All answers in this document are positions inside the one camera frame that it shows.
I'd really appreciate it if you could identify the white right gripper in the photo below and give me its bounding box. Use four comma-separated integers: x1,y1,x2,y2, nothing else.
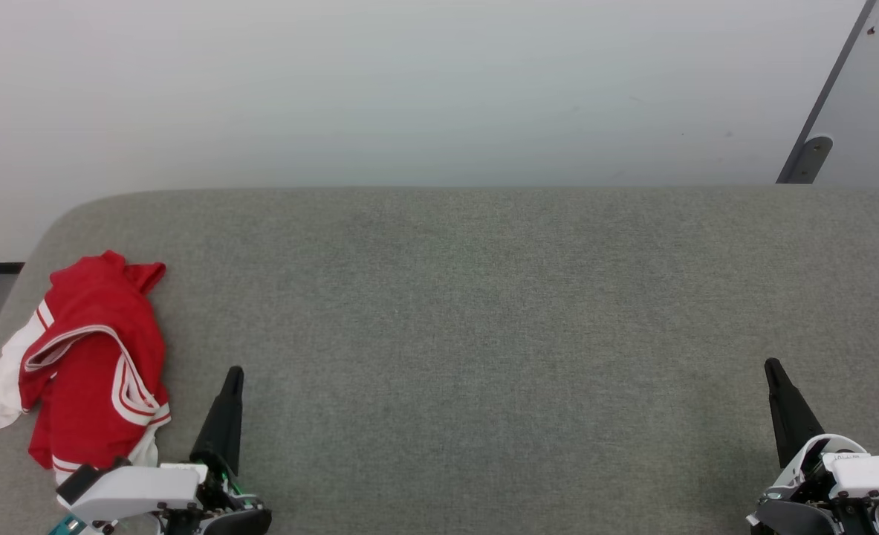
747,358,879,535

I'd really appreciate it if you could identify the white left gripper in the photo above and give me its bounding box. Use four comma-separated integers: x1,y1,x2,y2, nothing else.
66,366,273,535

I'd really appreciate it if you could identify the grey door panel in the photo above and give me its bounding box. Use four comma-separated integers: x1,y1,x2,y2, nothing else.
776,0,879,188

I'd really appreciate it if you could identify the red and white basketball jersey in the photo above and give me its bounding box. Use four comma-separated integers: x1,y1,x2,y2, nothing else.
0,250,172,485

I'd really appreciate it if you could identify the grey metal door bracket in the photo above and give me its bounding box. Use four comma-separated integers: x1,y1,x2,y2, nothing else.
781,134,834,184

